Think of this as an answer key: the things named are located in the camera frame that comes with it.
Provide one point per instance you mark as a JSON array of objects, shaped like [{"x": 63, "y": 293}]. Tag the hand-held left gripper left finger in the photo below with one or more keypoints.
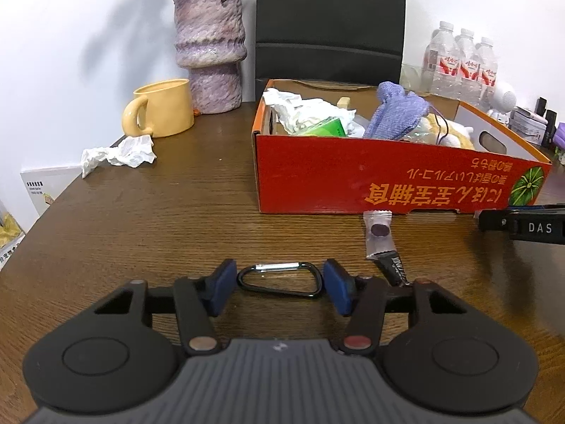
[{"x": 223, "y": 287}]

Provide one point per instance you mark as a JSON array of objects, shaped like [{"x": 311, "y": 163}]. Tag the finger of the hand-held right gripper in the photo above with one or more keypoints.
[{"x": 529, "y": 227}]

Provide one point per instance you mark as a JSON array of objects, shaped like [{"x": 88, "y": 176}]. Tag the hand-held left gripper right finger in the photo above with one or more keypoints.
[{"x": 337, "y": 287}]

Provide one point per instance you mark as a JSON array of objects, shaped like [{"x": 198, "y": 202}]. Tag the black carabiner silver gate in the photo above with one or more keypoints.
[{"x": 269, "y": 267}]

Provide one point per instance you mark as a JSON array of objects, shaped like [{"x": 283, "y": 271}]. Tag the clear candy packet purple candy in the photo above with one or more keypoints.
[{"x": 378, "y": 229}]

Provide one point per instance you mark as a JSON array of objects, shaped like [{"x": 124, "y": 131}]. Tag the orange cardboard box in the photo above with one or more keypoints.
[{"x": 353, "y": 172}]

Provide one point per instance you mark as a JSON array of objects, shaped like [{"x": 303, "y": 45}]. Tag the iridescent clear plastic bag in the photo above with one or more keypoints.
[{"x": 417, "y": 134}]

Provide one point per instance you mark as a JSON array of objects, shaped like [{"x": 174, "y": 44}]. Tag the large white tissue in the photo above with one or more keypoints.
[{"x": 304, "y": 110}]

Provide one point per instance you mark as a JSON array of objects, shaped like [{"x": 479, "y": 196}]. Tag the black sachet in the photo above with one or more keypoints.
[{"x": 395, "y": 269}]

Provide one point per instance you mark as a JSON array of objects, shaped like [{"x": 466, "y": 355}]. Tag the purple object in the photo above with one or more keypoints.
[{"x": 560, "y": 134}]

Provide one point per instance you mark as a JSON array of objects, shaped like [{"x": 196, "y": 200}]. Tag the black slim object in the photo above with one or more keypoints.
[{"x": 550, "y": 128}]

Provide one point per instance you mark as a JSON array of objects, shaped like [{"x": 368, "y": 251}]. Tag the printed tin box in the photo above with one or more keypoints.
[{"x": 527, "y": 126}]

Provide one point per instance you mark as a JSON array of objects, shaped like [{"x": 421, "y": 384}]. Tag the yellow and white plush toy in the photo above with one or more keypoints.
[{"x": 454, "y": 134}]

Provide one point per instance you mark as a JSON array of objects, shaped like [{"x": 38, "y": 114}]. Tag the white robot-shaped speaker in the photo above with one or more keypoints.
[{"x": 503, "y": 97}]

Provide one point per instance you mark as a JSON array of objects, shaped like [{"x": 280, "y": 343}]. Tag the clear water bottle red label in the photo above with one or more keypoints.
[
  {"x": 487, "y": 75},
  {"x": 467, "y": 68},
  {"x": 439, "y": 59}
]

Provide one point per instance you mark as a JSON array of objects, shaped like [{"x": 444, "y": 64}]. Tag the green packet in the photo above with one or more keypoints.
[{"x": 329, "y": 127}]

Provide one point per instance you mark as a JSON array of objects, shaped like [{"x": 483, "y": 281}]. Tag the small white crumpled tissue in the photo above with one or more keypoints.
[{"x": 128, "y": 150}]

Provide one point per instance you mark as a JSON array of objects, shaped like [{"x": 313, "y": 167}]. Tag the purple knitted cloth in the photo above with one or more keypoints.
[{"x": 397, "y": 110}]

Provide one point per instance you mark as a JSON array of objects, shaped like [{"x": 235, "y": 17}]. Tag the small beige block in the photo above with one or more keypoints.
[{"x": 343, "y": 102}]

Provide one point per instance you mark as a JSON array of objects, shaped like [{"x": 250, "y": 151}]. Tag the yellow mug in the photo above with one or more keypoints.
[{"x": 167, "y": 106}]

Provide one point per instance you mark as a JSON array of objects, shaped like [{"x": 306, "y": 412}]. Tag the grey glass cup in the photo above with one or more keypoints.
[{"x": 412, "y": 77}]

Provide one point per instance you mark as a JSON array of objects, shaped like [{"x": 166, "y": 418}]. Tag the white printed box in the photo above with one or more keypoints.
[{"x": 42, "y": 185}]

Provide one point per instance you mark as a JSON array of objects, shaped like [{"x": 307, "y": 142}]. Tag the yellow packet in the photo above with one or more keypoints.
[{"x": 9, "y": 232}]

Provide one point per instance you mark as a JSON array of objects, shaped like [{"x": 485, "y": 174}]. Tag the mottled purple ceramic vase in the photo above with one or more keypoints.
[{"x": 209, "y": 44}]

